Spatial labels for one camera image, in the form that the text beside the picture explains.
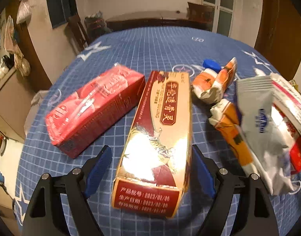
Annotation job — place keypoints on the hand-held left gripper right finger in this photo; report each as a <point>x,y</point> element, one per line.
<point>205,175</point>

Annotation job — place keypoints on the blue star-print tablecloth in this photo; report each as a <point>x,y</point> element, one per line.
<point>152,49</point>

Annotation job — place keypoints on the hanging white plastic bag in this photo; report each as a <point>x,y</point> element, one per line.
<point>23,11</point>

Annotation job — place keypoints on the small crumpled orange wrapper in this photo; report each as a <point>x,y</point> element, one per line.
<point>214,83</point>

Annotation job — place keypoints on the white plastic packet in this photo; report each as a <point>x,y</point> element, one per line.
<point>261,132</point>

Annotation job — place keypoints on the dark blue curtain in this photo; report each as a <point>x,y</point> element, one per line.
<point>60,2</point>

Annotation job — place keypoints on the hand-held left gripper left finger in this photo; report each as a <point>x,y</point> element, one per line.
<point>98,172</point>

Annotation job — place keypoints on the dark wooden table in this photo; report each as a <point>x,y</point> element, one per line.
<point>150,21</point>

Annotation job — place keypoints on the red plastic-wrapped box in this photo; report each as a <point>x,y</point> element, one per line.
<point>91,110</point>

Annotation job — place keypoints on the long orange wrapper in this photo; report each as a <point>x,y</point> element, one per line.
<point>229,125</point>

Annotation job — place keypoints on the wooden chair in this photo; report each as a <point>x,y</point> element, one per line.
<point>77,33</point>

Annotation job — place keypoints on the brown wooden door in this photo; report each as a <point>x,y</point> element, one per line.
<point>280,22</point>

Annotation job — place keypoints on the dark wooden armchair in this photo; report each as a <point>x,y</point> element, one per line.
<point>202,13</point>

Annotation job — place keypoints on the glass-paned door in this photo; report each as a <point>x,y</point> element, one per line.
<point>223,7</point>

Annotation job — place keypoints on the blue bottle cap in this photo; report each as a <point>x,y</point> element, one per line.
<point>210,65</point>

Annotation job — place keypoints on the dark bag with red print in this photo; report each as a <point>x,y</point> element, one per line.
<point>96,22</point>

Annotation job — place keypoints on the red and white packet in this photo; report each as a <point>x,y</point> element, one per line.
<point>292,118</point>

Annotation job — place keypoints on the long beige and maroon box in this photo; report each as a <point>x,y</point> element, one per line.
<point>160,140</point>

